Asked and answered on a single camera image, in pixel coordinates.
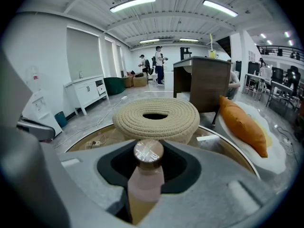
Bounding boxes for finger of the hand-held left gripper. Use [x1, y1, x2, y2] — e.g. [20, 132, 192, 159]
[17, 118, 57, 142]

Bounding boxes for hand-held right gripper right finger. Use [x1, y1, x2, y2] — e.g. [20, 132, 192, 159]
[142, 139, 285, 228]

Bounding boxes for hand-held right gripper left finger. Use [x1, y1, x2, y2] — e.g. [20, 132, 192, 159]
[57, 139, 143, 228]

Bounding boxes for bottle with wooden cap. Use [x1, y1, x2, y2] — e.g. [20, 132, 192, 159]
[127, 138, 165, 225]

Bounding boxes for white water dispenser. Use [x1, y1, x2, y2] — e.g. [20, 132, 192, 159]
[22, 65, 64, 137]

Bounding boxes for teal waste bin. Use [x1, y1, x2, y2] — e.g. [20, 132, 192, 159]
[54, 111, 68, 128]

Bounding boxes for white power strip with plugs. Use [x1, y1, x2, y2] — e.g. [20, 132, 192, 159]
[85, 140, 103, 149]

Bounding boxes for round wooden side table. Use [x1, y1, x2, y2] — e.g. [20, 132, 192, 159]
[64, 123, 261, 181]

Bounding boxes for white sink cabinet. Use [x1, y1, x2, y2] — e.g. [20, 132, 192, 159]
[64, 74, 110, 115]

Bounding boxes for white egg-shaped floor cushion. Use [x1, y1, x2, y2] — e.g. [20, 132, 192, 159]
[215, 100, 287, 175]

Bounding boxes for orange cushion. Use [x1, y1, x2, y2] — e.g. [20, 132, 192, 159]
[218, 95, 268, 158]

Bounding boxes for wide grey window blind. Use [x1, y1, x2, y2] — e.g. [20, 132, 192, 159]
[66, 27, 100, 80]

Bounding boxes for dark green round armchair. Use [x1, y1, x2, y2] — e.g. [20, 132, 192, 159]
[104, 76, 126, 95]

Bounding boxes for narrow grey window blind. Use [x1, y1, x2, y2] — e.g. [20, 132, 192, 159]
[104, 38, 115, 78]

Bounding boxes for dark brown desk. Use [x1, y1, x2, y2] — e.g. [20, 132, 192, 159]
[172, 56, 232, 115]

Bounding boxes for white rectangular block table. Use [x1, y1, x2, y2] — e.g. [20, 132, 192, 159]
[164, 71, 175, 92]

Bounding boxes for black-framed white-top table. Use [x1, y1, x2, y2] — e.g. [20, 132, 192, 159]
[266, 81, 301, 111]

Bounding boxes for black office chair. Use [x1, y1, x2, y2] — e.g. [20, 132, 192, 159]
[270, 66, 285, 83]

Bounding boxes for black faucet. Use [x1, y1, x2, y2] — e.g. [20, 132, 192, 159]
[180, 47, 192, 60]

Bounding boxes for dark staircase underside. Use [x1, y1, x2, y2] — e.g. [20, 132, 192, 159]
[215, 35, 231, 57]

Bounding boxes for black mezzanine railing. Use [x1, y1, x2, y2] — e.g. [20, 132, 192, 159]
[256, 45, 304, 63]

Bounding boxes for white floor cable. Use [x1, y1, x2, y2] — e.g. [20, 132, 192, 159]
[52, 98, 124, 149]

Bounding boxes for black floor cable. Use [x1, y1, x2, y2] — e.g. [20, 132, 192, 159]
[276, 126, 300, 166]

